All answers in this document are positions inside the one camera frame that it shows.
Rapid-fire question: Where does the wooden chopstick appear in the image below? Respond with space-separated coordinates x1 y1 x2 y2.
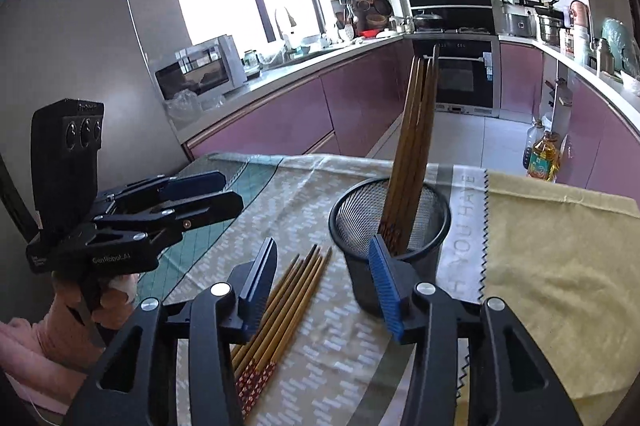
377 55 421 240
395 46 439 255
231 255 302 365
234 244 322 380
390 58 432 255
232 258 304 376
232 244 332 420
384 58 426 248

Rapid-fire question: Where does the black mesh utensil cup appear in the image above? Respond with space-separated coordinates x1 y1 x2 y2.
327 176 452 319

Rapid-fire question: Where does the pink sleeved left forearm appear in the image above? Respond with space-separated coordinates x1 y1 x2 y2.
1 314 103 406

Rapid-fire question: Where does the left hand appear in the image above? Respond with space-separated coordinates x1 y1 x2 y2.
37 272 139 372

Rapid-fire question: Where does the white microwave oven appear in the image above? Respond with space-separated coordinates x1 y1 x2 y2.
152 35 247 101

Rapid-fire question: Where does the patterned tablecloth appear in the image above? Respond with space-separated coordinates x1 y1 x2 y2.
140 154 639 425

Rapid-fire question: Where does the cooking oil bottle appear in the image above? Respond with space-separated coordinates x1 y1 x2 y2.
527 131 559 182

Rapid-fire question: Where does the black built-in oven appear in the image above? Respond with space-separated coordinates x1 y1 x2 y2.
409 33 501 117

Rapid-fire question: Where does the black wok on stove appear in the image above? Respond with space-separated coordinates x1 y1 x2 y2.
411 12 444 32

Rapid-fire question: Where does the black range hood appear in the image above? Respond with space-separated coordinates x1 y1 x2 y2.
408 0 496 34

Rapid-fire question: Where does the silver rice cooker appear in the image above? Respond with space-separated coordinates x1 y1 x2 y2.
502 4 537 38

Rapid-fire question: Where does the steel vacuum flask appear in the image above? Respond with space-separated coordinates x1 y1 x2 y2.
596 38 615 75

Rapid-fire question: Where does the steel stock pot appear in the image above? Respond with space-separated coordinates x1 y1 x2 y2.
535 7 564 47

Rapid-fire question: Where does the pink thermos jug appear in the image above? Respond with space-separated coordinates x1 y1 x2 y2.
570 0 591 56

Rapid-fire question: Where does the black camera box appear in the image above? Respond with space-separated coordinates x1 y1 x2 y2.
30 99 104 238

